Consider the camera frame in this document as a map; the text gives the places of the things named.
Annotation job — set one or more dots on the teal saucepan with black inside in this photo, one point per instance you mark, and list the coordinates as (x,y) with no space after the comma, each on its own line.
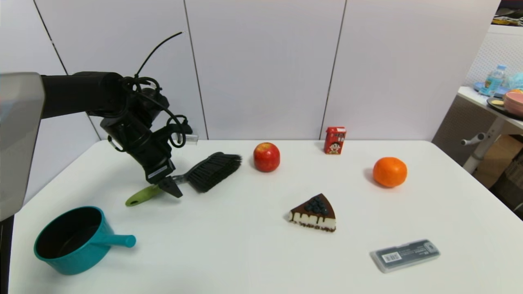
(83,256)

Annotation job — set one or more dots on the yellow food piece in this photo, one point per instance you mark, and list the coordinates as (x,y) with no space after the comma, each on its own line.
(497,102)

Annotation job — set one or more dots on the red apple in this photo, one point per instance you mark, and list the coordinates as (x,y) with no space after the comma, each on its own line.
(266,158)

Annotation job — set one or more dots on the white side table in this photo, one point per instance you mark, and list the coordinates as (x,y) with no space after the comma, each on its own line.
(489,140)

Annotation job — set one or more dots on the pink bowl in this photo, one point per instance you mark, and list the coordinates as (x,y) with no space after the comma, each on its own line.
(515,104)

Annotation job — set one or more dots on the cardboard box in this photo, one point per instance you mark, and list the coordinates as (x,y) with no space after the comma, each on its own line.
(501,157)

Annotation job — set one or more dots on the black tray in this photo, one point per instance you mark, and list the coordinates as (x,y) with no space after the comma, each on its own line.
(500,110)

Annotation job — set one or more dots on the clear water bottle blue label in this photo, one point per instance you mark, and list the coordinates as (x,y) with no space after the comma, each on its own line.
(495,80)

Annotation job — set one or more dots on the blue plate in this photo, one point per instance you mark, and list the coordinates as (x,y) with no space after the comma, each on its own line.
(480,87)

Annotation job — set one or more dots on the light blue bag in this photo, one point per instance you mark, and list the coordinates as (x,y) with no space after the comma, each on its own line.
(516,81)

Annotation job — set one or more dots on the red milk carton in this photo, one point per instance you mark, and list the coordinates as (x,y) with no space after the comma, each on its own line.
(335,141)

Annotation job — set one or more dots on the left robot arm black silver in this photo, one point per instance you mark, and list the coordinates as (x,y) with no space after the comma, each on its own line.
(81,92)

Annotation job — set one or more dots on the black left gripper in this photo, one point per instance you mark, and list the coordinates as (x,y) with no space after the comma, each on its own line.
(153,159)

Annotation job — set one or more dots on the white pegboard panel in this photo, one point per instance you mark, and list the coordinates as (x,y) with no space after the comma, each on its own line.
(503,48)

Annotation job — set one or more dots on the dark shelf clutter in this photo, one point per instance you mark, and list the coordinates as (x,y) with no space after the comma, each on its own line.
(509,16)

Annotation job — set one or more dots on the grey plastic pencil case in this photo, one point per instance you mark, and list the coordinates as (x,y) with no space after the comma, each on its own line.
(405,256)

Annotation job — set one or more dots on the orange fruit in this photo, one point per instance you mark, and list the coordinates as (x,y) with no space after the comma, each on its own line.
(390,172)

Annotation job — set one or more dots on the chocolate blueberry cake slice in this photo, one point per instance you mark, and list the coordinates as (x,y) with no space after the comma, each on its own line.
(315,214)

